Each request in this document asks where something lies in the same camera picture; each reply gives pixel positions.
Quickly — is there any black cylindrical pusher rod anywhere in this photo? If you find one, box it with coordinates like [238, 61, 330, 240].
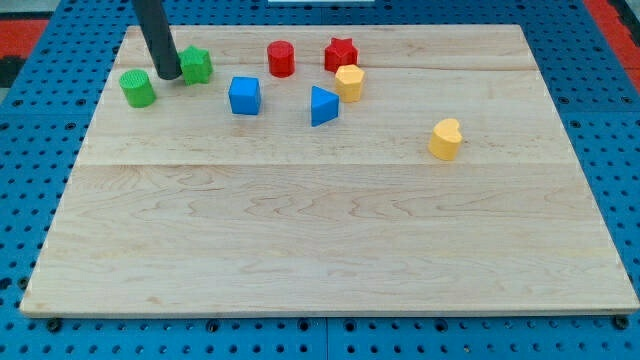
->
[132, 0, 182, 80]

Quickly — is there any green cylinder block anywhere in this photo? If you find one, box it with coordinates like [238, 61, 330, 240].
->
[119, 69, 156, 108]

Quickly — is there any yellow heart block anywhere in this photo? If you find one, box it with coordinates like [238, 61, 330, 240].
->
[427, 118, 463, 161]

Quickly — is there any yellow hexagon block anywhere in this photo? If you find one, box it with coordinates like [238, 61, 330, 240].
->
[335, 64, 365, 103]

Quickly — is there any light wooden board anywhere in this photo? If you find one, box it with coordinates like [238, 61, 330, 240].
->
[20, 25, 639, 318]

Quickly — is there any blue cube block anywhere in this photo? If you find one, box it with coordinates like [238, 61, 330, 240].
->
[228, 77, 261, 115]

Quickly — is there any red star block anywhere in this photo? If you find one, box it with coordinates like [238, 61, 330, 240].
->
[324, 37, 359, 73]

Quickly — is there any blue triangle block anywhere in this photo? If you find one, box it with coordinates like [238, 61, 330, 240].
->
[311, 86, 340, 127]

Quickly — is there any green star block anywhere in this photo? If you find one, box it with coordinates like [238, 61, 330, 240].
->
[179, 45, 213, 86]

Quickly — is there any red cylinder block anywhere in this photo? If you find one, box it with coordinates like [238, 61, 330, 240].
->
[267, 40, 295, 78]

